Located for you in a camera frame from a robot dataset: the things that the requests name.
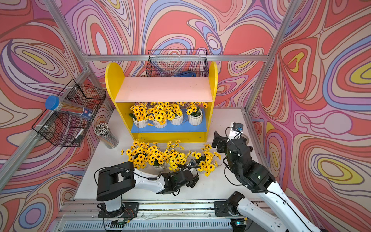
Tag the black wire basket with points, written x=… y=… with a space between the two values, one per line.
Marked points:
x=60 y=129
x=167 y=62

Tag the aluminium frame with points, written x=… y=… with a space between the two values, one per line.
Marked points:
x=37 y=62

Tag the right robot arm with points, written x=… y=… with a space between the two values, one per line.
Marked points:
x=258 y=179

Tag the black marker in basket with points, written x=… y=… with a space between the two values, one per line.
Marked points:
x=78 y=138

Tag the yellow wooden shelf unit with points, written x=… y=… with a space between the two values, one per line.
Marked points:
x=128 y=91

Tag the clear cup of pencils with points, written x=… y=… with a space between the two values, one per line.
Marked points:
x=105 y=135

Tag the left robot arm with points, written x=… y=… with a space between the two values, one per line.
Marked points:
x=112 y=182

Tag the black wire basket left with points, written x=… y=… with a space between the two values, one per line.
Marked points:
x=60 y=129

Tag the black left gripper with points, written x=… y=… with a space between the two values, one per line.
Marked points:
x=192 y=184

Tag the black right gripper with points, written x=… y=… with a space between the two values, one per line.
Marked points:
x=222 y=142

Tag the blue capped pencil tube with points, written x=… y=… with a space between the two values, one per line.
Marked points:
x=54 y=103

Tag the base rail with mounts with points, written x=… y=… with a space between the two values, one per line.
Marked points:
x=214 y=215

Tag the blue object in rear basket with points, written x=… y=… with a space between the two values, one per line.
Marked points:
x=188 y=73

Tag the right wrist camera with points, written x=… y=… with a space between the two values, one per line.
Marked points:
x=236 y=131

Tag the black wire basket rear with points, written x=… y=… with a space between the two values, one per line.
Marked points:
x=167 y=62

